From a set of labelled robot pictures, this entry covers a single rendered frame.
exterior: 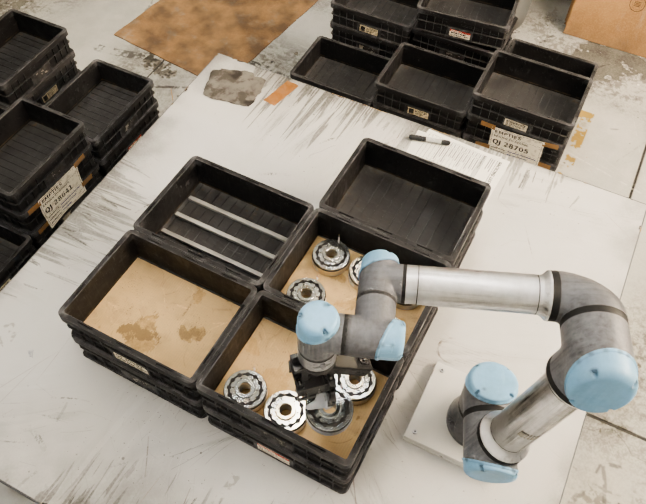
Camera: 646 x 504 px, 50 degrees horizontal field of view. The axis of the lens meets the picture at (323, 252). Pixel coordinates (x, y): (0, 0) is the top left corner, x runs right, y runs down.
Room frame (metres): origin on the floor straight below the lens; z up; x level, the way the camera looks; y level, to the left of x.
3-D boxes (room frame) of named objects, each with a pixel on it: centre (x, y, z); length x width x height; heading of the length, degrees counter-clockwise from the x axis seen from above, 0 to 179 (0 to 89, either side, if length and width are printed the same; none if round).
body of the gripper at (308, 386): (0.59, 0.01, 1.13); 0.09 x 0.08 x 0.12; 108
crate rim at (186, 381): (0.87, 0.40, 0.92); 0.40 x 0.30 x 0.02; 63
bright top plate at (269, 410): (0.62, 0.08, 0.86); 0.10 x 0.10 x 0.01
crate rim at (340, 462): (0.69, 0.04, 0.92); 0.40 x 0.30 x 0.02; 63
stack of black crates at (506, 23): (2.61, -0.61, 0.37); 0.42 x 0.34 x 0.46; 64
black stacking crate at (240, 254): (1.13, 0.27, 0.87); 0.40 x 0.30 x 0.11; 63
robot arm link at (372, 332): (0.60, -0.10, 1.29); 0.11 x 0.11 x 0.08; 84
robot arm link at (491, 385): (0.65, -0.39, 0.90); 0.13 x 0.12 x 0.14; 174
